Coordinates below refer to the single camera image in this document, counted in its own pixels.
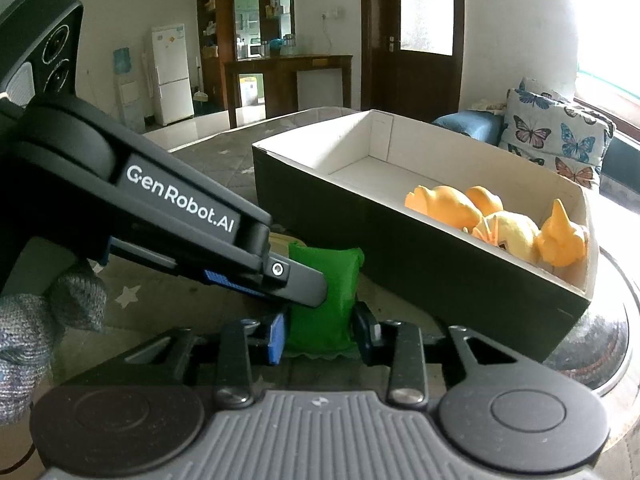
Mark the blue cushion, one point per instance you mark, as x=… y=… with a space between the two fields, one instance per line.
x=465 y=127

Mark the wall socket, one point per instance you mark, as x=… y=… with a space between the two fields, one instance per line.
x=333 y=12

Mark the dark wooden door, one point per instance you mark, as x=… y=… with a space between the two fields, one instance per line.
x=380 y=60

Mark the dark wooden desk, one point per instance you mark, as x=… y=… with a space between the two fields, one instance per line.
x=280 y=85

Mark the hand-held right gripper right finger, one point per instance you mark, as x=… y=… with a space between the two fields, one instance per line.
x=361 y=335

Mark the wooden shelf cabinet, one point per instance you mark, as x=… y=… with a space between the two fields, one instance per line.
x=210 y=60

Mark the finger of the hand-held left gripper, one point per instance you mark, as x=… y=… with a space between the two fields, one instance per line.
x=300 y=286

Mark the window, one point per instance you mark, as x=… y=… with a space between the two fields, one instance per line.
x=610 y=85

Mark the small horned orange plastic toy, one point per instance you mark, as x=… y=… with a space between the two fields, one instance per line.
x=560 y=245

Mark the white refrigerator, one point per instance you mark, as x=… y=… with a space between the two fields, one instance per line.
x=172 y=75

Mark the flat butterfly print pillow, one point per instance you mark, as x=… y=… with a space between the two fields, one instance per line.
x=565 y=170

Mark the teal sofa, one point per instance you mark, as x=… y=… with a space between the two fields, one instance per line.
x=620 y=160

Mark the dark cardboard box white inside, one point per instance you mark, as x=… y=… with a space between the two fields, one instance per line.
x=400 y=270

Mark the toy half apple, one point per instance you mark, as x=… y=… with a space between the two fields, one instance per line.
x=282 y=241

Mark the person's left hand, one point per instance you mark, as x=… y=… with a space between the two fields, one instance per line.
x=30 y=340

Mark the grey quilted star tablecloth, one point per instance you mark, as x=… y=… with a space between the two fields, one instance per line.
x=225 y=160

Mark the water dispenser with blue bottle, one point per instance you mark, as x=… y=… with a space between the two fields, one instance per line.
x=127 y=90

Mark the group of glass jars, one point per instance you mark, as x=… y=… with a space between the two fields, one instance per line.
x=287 y=46

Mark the large butterfly print pillow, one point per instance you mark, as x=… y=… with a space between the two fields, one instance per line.
x=555 y=125

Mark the small butterfly print pillow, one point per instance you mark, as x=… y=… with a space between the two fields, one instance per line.
x=540 y=91

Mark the green packet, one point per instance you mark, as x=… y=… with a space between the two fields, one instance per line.
x=330 y=310

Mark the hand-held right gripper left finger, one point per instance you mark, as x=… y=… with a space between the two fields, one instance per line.
x=276 y=342

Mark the yellow plush duck toy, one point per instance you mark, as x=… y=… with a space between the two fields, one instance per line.
x=517 y=232

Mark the white microwave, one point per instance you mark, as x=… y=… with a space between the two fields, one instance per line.
x=257 y=50

